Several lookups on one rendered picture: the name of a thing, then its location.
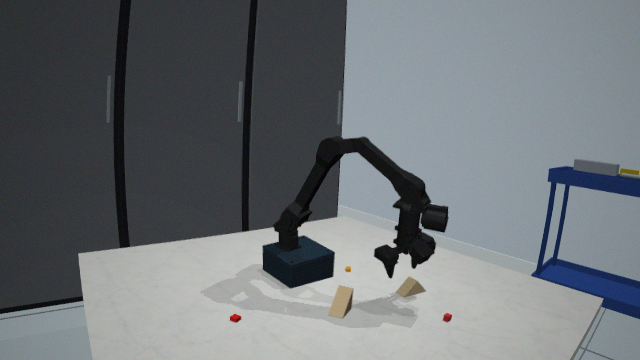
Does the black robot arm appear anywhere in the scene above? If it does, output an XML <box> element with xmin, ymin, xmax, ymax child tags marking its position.
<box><xmin>274</xmin><ymin>136</ymin><xmax>449</xmax><ymax>264</ymax></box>

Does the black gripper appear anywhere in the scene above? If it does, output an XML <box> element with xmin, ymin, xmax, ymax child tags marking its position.
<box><xmin>374</xmin><ymin>223</ymin><xmax>435</xmax><ymax>278</ymax></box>

